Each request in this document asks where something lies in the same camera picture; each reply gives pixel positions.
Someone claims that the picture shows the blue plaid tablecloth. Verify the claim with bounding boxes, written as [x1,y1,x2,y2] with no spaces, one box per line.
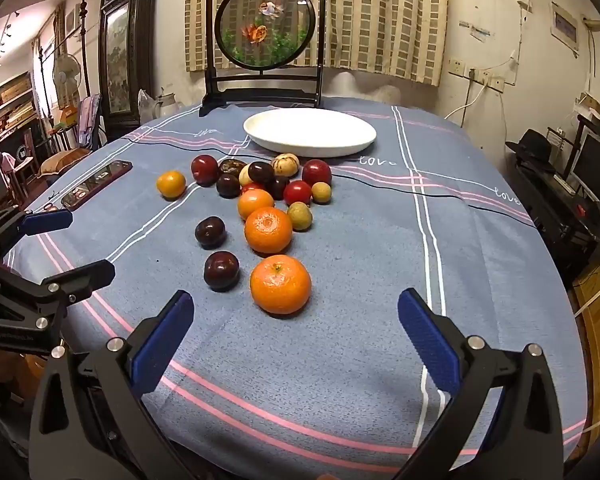
[2,97,593,476]

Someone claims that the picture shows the dark rectangular tray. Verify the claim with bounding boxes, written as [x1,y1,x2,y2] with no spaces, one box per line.
[60,160,133,212]

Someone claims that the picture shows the wooden wall shelves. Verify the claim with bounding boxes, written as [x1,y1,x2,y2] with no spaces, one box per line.
[0,70,38,146]

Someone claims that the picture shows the beige checked curtain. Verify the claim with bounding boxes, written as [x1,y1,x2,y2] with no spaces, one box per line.
[185,0,449,87]

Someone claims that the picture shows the framed wall picture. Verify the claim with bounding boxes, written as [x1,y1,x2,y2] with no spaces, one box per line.
[551,2,580,53]

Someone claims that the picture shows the white standing fan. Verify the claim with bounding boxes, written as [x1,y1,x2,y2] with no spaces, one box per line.
[52,52,83,111]

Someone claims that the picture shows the yellow-orange citrus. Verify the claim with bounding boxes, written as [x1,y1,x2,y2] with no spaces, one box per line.
[156,170,187,199]

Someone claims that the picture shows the small orange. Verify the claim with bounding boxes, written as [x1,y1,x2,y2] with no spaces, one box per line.
[237,189,275,222]

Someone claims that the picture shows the dark wooden painted cabinet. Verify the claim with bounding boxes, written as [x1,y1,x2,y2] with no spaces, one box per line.
[97,0,161,141]

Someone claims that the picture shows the beige striped round fruit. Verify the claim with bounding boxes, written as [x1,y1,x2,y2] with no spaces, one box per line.
[271,153,300,177]

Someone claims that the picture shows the large orange mandarin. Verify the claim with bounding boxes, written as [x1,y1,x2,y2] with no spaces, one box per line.
[244,207,294,255]
[250,255,313,316]

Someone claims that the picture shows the computer monitor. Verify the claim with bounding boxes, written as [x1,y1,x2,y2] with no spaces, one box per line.
[570,127,600,201]

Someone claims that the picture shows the round goldfish table screen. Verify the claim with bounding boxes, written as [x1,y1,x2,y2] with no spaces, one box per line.
[198,0,328,117]

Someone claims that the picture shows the black hat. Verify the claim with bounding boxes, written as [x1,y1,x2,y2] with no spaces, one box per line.
[505,129,561,165]

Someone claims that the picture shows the white oval plate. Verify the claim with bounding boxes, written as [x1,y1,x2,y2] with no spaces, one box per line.
[243,108,378,158]

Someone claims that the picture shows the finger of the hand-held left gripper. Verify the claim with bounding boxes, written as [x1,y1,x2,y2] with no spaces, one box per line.
[0,259,117,312]
[0,208,74,257]

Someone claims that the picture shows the clear plastic bag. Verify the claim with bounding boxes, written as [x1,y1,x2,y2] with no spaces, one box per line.
[138,89,156,125]

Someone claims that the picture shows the white power cable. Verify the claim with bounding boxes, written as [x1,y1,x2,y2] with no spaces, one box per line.
[445,80,488,122]

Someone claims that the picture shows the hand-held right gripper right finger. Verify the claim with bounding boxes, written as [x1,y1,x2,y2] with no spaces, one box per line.
[397,287,566,480]

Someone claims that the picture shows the chair with brown cushion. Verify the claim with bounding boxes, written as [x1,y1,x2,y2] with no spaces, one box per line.
[37,127,93,178]

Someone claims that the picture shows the white kettle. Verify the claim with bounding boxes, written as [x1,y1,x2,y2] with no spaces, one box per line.
[153,91,183,121]

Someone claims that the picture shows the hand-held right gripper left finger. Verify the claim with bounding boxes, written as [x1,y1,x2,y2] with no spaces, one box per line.
[28,290,196,480]

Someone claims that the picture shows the red plum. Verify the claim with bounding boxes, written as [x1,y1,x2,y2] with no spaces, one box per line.
[191,154,219,184]
[302,159,333,187]

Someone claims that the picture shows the dark wooden coat stand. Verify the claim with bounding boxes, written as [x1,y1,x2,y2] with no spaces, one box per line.
[79,2,93,101]

